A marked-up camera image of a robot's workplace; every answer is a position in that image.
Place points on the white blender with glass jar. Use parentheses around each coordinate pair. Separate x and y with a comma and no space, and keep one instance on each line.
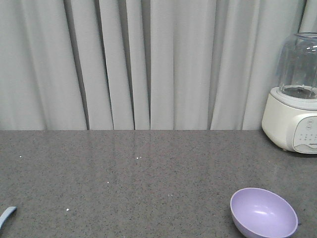
(290,115)

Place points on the purple plastic bowl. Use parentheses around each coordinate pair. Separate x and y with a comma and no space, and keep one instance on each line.
(259,213)

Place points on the grey white curtain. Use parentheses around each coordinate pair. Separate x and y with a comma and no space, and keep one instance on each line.
(142,64)

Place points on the light blue plastic spoon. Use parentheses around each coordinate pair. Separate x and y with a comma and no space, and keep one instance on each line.
(6,214)

